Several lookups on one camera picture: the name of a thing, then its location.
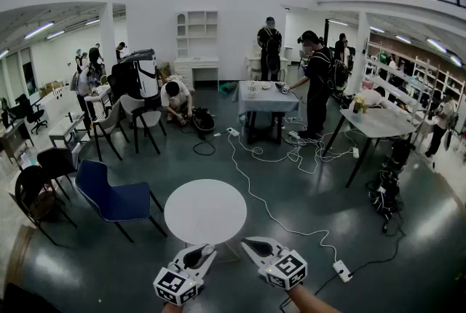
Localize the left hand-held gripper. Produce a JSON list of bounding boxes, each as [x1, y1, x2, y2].
[[152, 244, 218, 307]]

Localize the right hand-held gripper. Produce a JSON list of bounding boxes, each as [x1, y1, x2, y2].
[[240, 236, 308, 291]]

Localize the person's left forearm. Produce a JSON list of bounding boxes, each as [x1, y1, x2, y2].
[[162, 300, 205, 313]]

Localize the person's right forearm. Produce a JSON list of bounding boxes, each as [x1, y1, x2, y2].
[[280, 284, 341, 313]]

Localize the white round table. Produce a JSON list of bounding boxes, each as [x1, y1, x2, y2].
[[163, 178, 248, 264]]

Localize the blue chair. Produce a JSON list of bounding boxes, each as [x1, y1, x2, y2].
[[75, 159, 168, 244]]

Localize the open black bag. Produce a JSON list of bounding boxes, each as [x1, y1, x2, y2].
[[191, 107, 216, 140]]

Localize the grey tablecloth table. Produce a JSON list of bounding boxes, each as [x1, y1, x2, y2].
[[232, 80, 301, 145]]

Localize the beige chair with black legs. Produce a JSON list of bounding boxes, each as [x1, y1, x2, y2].
[[119, 94, 167, 155], [90, 98, 130, 162]]

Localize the flower vase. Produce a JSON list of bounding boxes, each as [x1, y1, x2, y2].
[[352, 95, 368, 123]]

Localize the black bag with logo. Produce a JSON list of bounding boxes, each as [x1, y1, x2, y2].
[[0, 282, 63, 313]]

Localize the marble table with black legs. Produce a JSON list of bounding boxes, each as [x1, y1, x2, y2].
[[322, 106, 418, 189]]

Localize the white low table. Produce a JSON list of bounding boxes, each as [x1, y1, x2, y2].
[[48, 111, 92, 148]]

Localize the white dresser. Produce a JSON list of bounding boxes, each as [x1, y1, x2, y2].
[[245, 45, 288, 82]]

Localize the white desk with hutch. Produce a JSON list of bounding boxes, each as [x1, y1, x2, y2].
[[173, 10, 220, 90]]

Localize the black office chair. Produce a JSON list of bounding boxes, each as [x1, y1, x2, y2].
[[14, 93, 48, 135]]

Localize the cardboard boxes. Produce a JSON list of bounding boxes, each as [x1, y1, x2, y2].
[[39, 80, 65, 98]]

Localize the white shelving unit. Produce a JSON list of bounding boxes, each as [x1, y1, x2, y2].
[[363, 41, 466, 145]]

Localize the long white cable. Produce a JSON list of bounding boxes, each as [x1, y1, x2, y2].
[[227, 132, 338, 265]]

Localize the looped black cable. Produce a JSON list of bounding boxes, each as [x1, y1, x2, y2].
[[191, 136, 218, 157]]

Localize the tangle of white cables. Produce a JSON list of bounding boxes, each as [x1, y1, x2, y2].
[[250, 114, 360, 176]]

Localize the long black cable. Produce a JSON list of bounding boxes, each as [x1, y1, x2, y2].
[[315, 223, 407, 296]]

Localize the black bag with cables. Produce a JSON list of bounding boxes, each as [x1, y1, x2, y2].
[[367, 169, 403, 221]]

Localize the black wire-back chair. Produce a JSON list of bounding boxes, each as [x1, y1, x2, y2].
[[14, 165, 78, 246]]

